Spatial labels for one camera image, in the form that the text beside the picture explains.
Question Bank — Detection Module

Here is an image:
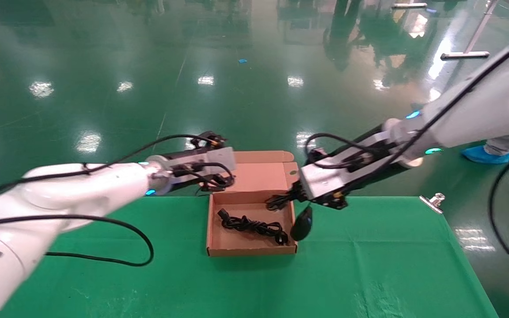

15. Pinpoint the metal binder clip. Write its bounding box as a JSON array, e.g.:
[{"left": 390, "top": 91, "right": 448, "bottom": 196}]
[{"left": 420, "top": 193, "right": 446, "bottom": 215}]

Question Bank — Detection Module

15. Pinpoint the open brown cardboard box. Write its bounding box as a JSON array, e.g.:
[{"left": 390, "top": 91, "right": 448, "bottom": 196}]
[{"left": 206, "top": 150, "right": 302, "bottom": 257}]

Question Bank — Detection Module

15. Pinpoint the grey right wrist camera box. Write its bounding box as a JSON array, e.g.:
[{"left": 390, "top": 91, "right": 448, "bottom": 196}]
[{"left": 300, "top": 132, "right": 397, "bottom": 200}]

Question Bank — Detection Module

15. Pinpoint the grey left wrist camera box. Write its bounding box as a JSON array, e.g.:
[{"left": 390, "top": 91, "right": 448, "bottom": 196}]
[{"left": 171, "top": 147, "right": 237, "bottom": 174}]

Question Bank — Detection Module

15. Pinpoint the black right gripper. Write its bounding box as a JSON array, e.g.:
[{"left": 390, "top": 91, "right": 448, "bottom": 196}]
[{"left": 291, "top": 180, "right": 349, "bottom": 211}]

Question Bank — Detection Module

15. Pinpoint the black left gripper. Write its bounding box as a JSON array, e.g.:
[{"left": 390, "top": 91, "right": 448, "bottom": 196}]
[{"left": 166, "top": 148, "right": 213, "bottom": 163}]

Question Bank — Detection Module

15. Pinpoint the blue shoe cover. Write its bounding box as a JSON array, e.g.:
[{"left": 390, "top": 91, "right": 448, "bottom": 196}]
[{"left": 461, "top": 145, "right": 509, "bottom": 165}]

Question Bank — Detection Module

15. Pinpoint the black computer mouse with cable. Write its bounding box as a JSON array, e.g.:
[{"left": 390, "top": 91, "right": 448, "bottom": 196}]
[{"left": 266, "top": 190, "right": 313, "bottom": 242}]

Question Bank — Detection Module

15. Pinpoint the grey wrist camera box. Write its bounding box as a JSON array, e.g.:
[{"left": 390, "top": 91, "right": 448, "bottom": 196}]
[
  {"left": 300, "top": 132, "right": 397, "bottom": 200},
  {"left": 171, "top": 147, "right": 237, "bottom": 174}
]

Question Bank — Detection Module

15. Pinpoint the green table cloth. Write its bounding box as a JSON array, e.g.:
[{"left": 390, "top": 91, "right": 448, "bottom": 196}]
[{"left": 0, "top": 197, "right": 501, "bottom": 318}]

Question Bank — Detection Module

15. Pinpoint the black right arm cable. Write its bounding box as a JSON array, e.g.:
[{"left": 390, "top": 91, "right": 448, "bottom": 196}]
[{"left": 304, "top": 39, "right": 509, "bottom": 195}]

